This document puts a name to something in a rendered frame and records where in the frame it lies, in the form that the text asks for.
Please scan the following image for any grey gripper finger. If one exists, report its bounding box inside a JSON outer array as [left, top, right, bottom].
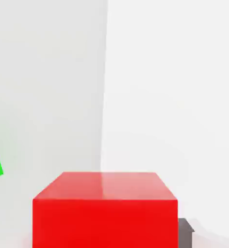
[[178, 217, 229, 248]]

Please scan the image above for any small red cube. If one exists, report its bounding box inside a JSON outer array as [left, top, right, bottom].
[[32, 171, 179, 248]]

